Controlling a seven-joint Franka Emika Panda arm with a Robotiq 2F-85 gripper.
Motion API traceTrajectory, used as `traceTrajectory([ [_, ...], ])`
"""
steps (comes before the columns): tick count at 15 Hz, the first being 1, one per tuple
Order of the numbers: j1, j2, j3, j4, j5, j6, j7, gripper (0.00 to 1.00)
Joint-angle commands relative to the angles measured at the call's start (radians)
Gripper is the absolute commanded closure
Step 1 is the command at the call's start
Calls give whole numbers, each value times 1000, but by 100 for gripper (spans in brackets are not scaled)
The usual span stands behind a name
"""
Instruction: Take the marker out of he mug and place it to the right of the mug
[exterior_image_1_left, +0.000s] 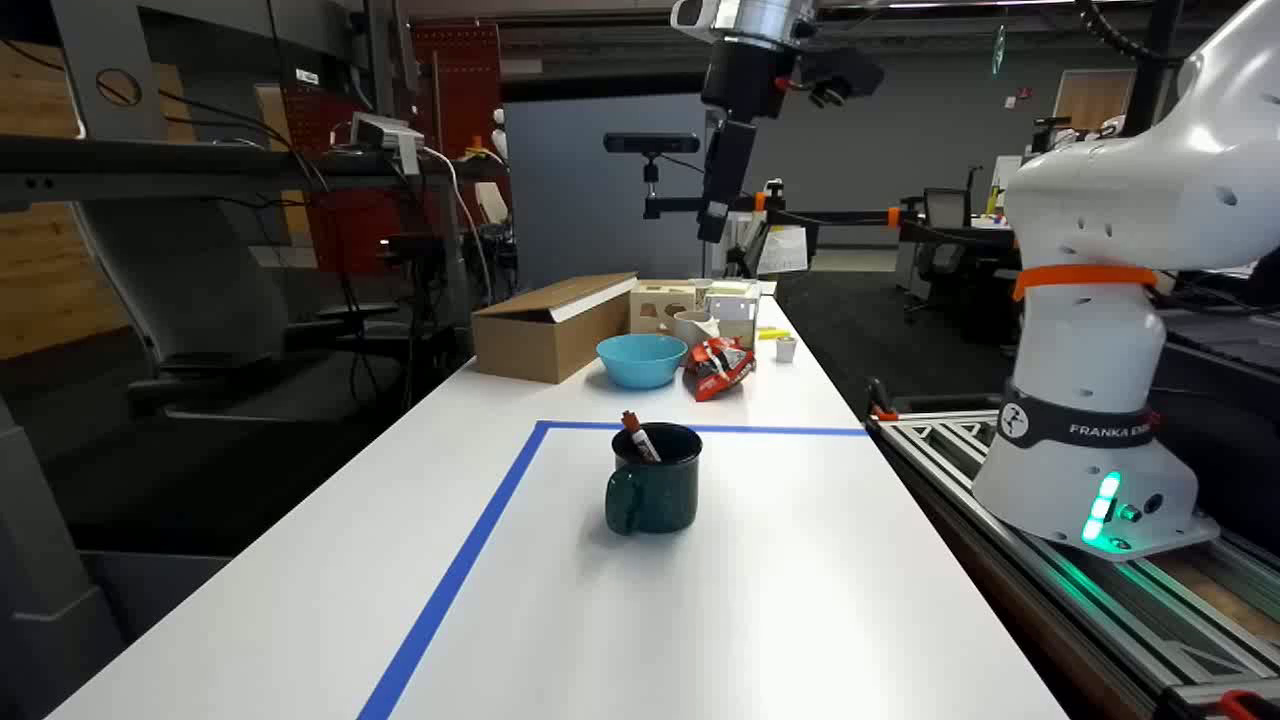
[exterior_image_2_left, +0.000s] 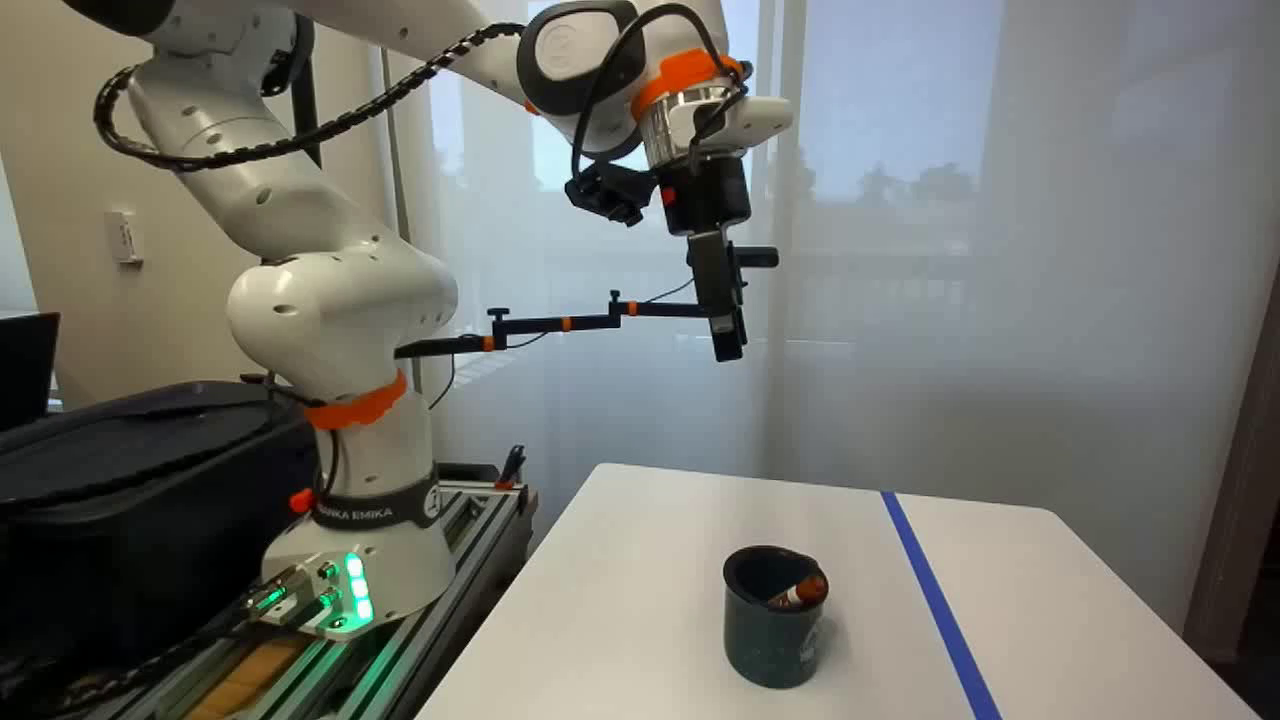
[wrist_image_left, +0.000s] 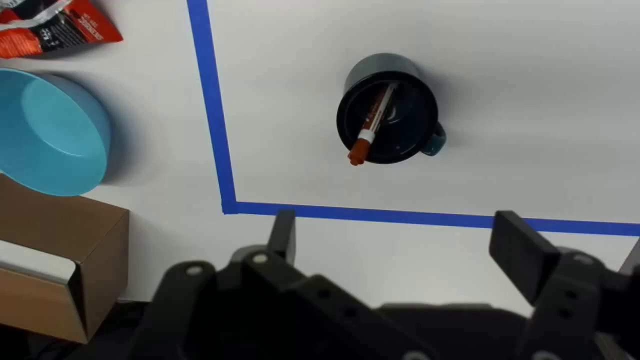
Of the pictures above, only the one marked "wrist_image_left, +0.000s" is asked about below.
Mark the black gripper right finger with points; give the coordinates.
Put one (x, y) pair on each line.
(566, 300)

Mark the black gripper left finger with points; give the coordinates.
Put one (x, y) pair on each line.
(280, 313)

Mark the dark teal enamel mug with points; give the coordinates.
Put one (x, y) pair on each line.
(409, 130)

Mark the blue tape rectangle outline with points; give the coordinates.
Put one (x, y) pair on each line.
(213, 100)

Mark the brown cardboard box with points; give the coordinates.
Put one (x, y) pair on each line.
(66, 226)

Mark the light blue plastic bowl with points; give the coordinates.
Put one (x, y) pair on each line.
(52, 133)

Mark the orange red snack bag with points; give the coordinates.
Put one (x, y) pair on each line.
(80, 27)

